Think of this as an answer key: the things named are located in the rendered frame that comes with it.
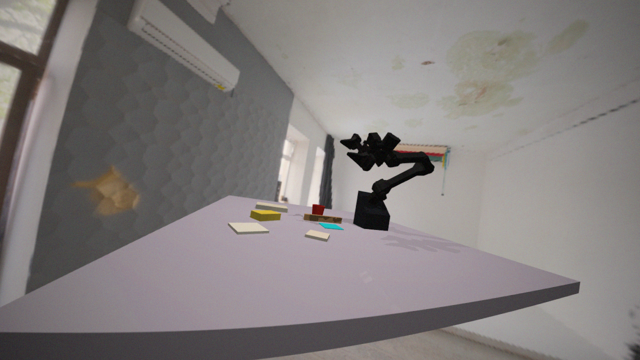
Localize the red cup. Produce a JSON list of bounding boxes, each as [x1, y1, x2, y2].
[[312, 204, 325, 216]]

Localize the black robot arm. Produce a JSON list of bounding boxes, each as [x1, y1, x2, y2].
[[363, 132, 435, 206]]

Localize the light brown wooden plank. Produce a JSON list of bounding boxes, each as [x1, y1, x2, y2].
[[303, 213, 342, 224]]

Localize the beige flat square slab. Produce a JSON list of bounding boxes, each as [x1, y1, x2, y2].
[[228, 222, 270, 235]]

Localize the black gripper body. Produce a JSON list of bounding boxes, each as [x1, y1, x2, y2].
[[351, 133, 379, 171]]

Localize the beige flat block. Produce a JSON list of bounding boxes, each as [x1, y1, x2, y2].
[[305, 230, 330, 242]]

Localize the cream flat rectangular block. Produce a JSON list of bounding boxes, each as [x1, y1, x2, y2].
[[255, 202, 288, 213]]

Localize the yellow rectangular block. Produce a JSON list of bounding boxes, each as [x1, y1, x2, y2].
[[250, 210, 281, 222]]

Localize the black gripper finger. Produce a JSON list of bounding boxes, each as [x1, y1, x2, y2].
[[347, 152, 369, 168], [340, 135, 357, 150]]

